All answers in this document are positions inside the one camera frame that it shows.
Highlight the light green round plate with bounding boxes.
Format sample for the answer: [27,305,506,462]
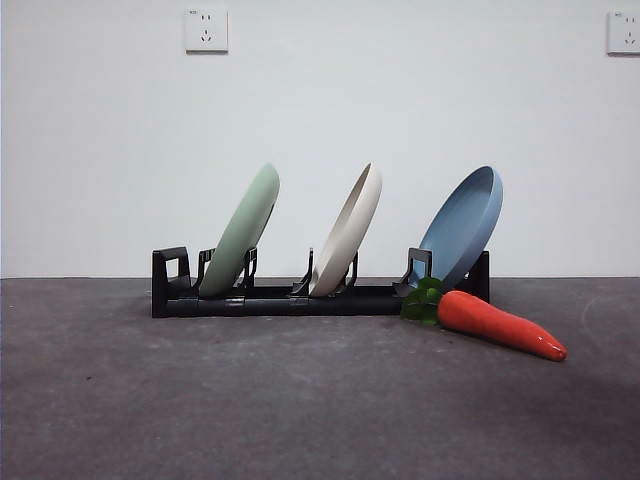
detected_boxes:
[198,162,281,297]

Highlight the cream round plate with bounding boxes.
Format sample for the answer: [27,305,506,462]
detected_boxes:
[308,161,384,296]

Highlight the white wall socket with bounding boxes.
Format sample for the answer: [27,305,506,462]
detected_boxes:
[606,10,640,56]
[184,7,230,54]

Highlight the orange toy carrot green leaves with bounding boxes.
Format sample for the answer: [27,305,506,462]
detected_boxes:
[400,277,569,362]

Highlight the blue round plate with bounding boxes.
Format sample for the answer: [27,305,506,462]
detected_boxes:
[418,165,505,295]

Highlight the black plastic plate rack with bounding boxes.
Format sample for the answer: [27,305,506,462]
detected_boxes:
[151,245,491,319]

